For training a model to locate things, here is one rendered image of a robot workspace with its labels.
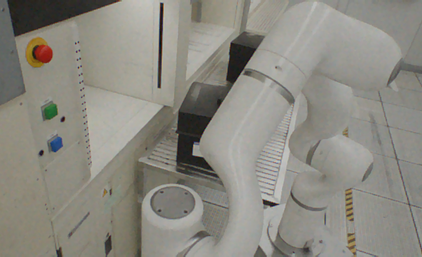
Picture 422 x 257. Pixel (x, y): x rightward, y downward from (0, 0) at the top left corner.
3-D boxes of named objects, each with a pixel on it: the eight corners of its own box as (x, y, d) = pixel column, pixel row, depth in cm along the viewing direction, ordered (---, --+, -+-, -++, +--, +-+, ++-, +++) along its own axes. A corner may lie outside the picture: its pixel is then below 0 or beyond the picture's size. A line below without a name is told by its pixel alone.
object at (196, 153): (175, 162, 141) (177, 128, 132) (189, 128, 164) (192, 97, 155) (240, 175, 139) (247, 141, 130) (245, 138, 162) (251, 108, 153)
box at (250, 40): (266, 92, 209) (275, 53, 195) (224, 80, 216) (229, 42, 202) (276, 76, 231) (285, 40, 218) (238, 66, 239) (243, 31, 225)
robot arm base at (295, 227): (335, 248, 113) (353, 210, 103) (290, 268, 105) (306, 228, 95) (298, 208, 127) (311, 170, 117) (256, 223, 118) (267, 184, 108)
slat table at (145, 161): (245, 312, 169) (279, 203, 128) (137, 271, 180) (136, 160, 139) (279, 163, 275) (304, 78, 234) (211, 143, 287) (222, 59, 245)
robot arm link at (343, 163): (302, 178, 113) (323, 118, 100) (355, 210, 103) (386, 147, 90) (283, 195, 105) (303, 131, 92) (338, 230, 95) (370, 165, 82)
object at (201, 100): (248, 147, 130) (254, 118, 123) (174, 133, 132) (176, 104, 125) (252, 111, 155) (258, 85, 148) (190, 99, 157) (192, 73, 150)
